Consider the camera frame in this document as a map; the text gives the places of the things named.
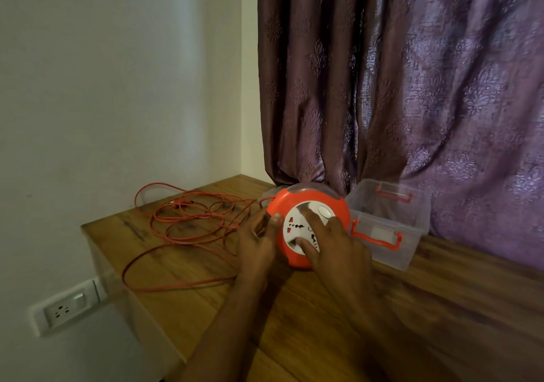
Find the orange extension cord reel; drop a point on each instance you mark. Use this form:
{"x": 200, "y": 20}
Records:
{"x": 293, "y": 199}

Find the person's left hand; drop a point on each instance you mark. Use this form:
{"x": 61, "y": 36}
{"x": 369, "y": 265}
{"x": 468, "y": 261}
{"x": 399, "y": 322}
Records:
{"x": 255, "y": 254}

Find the person's right forearm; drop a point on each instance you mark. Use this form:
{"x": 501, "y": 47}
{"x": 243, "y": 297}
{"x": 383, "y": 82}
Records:
{"x": 391, "y": 343}

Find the person's right hand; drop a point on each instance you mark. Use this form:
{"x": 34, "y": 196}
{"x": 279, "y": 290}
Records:
{"x": 344, "y": 262}

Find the purple patterned curtain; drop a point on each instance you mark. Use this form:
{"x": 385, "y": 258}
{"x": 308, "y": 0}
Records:
{"x": 425, "y": 75}

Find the clear plastic box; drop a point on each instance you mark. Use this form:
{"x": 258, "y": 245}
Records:
{"x": 408, "y": 220}

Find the white wall socket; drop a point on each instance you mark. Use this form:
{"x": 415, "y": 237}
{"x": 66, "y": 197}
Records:
{"x": 63, "y": 309}

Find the clear plastic lid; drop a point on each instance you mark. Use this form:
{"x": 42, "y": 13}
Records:
{"x": 267, "y": 194}

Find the person's left forearm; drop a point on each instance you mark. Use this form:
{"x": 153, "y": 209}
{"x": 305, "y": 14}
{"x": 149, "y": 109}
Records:
{"x": 225, "y": 335}

